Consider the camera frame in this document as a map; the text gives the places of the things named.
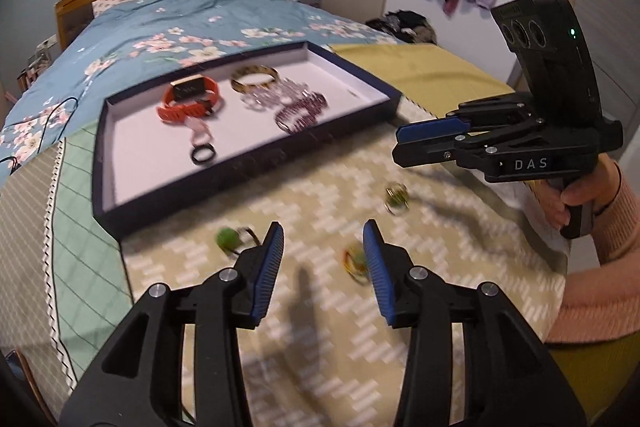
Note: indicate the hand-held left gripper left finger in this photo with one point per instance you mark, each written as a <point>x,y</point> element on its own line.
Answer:
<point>267,277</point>

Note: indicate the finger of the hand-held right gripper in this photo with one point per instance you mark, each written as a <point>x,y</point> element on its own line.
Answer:
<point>430,129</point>
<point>425,154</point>

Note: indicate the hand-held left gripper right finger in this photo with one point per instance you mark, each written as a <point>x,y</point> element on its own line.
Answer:
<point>377,277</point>

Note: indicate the dark blue box tray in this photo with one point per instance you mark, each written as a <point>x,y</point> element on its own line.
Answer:
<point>150,157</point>

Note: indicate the amber bangle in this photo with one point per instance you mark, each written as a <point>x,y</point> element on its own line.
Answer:
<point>260,70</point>

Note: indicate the orange smartwatch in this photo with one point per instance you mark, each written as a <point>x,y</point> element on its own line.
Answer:
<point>175,113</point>

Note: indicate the person's right forearm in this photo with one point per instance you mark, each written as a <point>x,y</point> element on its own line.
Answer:
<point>600,297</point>

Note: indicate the person's right hand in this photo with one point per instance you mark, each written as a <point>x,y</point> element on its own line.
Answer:
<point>585,189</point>

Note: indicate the patchwork cloth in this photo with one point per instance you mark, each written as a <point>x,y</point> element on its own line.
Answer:
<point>325,187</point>

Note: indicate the clothes pile on floor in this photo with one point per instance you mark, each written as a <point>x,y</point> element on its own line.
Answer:
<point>405,27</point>

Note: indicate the pink scarf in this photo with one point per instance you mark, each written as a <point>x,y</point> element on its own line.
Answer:
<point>451,3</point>

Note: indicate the yellow green cloth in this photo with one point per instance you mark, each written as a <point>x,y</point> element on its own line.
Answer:
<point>600,382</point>

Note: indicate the bed with floral duvet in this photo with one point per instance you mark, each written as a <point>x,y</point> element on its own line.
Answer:
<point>200,22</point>

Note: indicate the dotted white pillow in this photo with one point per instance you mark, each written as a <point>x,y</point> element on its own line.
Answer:
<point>117,3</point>

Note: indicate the cosmetics on nightstand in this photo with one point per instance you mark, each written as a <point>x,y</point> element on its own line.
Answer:
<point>37,62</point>

